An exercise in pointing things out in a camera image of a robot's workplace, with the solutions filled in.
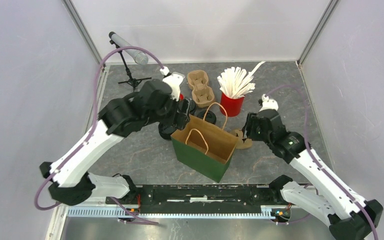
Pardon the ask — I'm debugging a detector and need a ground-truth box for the single brown cup carrier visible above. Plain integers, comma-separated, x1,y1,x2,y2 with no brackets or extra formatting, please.
230,129,253,150

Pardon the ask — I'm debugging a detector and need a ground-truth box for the dark translucent cup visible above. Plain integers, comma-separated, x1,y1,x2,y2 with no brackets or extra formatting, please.
196,109,218,126
189,98,197,115

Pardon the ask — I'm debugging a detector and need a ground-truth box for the brown paper bag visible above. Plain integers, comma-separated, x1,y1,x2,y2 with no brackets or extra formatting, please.
171,115,237,165

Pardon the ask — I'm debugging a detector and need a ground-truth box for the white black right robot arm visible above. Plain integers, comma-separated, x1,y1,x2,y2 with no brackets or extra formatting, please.
242,109,384,240

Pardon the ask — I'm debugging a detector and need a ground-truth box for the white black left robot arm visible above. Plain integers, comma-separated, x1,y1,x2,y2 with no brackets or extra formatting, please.
39,73,190,206

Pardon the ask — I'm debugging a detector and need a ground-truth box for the brown cardboard cup carrier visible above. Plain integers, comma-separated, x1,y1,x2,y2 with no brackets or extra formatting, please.
187,70,216,108

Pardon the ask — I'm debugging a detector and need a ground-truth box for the red cylindrical straw holder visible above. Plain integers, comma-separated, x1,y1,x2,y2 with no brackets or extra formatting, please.
219,92,245,117

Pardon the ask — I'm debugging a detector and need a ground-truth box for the green bag holder block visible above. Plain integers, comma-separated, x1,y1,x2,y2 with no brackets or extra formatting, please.
172,139,232,183

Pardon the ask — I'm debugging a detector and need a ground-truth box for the grey microphone on stand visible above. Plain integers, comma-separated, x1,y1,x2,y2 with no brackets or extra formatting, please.
108,31,151,91

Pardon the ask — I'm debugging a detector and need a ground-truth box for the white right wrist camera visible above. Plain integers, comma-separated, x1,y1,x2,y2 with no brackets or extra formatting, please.
259,94,279,112

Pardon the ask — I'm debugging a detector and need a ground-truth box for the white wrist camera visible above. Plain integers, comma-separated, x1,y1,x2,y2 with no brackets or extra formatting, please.
259,94,279,112
159,66,185,101

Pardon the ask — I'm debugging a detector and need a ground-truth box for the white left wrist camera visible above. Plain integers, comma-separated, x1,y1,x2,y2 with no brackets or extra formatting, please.
159,66,185,101

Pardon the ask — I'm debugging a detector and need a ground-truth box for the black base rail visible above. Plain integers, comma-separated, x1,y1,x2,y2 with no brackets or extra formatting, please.
119,184,288,214

